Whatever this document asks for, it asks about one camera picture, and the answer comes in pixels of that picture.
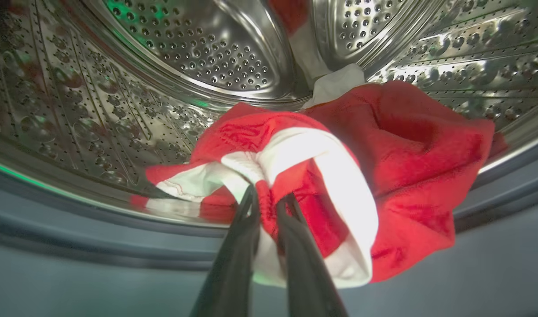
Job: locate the steel perforated washing drum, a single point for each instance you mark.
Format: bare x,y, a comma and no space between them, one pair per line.
207,53

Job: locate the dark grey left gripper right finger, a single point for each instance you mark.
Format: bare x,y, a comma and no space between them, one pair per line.
306,273

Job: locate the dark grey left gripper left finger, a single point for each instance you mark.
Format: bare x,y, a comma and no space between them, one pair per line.
233,264

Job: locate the grey rubber door seal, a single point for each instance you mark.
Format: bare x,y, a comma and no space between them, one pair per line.
75,240

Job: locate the red and white garment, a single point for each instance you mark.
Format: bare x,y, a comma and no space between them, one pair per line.
409,167

